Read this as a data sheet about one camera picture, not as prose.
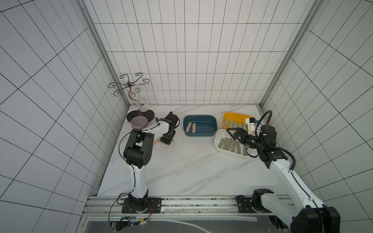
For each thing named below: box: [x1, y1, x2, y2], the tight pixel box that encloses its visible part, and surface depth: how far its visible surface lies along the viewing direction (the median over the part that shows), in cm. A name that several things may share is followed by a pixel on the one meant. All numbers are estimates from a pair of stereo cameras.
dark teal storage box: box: [183, 115, 218, 137], surface depth 106 cm
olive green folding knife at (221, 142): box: [217, 137, 224, 149], surface depth 98 cm
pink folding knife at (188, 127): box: [185, 121, 192, 133], surface depth 106 cm
